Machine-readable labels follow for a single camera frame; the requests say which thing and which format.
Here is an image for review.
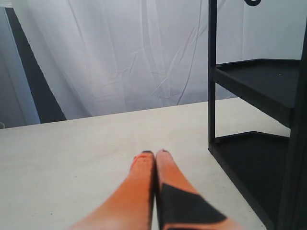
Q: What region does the black hook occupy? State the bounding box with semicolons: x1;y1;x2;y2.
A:
244;0;261;7

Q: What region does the black shelf rack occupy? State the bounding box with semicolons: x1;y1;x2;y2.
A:
208;0;307;230

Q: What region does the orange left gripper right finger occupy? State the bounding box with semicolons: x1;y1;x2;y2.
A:
155;149;242;230

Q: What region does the white backdrop cloth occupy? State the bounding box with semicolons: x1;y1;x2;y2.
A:
0;0;307;120

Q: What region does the dark panel behind cloth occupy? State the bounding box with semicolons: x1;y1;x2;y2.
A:
5;8;66;123

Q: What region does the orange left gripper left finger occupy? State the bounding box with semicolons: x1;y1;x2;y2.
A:
69;151;155;230

